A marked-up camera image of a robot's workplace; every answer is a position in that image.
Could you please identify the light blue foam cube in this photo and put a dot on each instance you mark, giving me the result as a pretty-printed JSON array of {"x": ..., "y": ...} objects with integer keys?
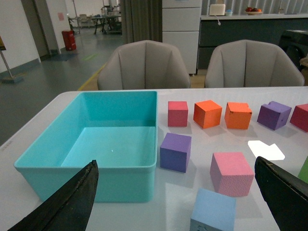
[{"x": 213, "y": 212}]

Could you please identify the sign stand with base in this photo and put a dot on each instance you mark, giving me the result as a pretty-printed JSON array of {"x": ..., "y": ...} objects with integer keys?
[{"x": 10, "y": 79}]

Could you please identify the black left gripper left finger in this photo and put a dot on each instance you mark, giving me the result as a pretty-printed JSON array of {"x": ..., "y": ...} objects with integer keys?
[{"x": 69, "y": 208}]

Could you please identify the white drawer cabinet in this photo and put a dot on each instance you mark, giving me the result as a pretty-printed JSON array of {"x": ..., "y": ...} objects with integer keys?
[{"x": 180, "y": 27}]

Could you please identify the left beige armchair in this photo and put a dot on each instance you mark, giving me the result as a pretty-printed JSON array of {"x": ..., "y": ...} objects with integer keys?
[{"x": 144, "y": 65}]

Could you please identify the fruit bowl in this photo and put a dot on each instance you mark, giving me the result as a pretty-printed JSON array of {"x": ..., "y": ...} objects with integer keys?
[{"x": 253, "y": 11}]

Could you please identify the red fire extinguisher box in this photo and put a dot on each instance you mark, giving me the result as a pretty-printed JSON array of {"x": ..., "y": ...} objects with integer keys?
[{"x": 69, "y": 40}]

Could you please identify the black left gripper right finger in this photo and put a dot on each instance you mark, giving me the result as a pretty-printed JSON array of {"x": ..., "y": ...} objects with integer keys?
[{"x": 285, "y": 194}]

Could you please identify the dark grey counter cabinet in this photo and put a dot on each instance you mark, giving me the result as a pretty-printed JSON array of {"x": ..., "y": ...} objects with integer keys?
[{"x": 290, "y": 32}]

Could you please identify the white toaster appliance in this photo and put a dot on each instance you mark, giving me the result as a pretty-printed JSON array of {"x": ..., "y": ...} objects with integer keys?
[{"x": 217, "y": 10}]

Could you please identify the chipped orange foam cube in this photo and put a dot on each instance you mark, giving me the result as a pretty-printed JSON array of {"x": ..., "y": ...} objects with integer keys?
[{"x": 237, "y": 115}]

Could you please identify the teal plastic bin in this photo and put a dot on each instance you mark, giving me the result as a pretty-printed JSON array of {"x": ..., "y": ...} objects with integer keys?
[{"x": 117, "y": 129}]

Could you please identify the beige armchair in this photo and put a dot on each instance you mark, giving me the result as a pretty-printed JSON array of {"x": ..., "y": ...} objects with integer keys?
[
  {"x": 249, "y": 63},
  {"x": 144, "y": 65}
]

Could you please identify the notched purple foam cube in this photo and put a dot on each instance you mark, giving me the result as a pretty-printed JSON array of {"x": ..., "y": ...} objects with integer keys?
[{"x": 273, "y": 115}]

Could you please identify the green foam cube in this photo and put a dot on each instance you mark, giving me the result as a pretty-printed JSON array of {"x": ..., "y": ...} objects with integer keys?
[{"x": 303, "y": 174}]

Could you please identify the grey curtain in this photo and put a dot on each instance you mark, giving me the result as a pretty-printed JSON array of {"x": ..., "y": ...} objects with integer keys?
[{"x": 141, "y": 20}]

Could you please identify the right beige armchair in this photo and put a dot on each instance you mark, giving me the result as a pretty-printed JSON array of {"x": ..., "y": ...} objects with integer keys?
[{"x": 249, "y": 63}]

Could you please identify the dark red foam cube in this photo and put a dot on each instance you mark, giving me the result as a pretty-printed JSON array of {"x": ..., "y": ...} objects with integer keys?
[{"x": 299, "y": 117}]

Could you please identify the pink foam cube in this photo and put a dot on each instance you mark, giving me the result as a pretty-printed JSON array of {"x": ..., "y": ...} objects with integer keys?
[{"x": 231, "y": 174}]

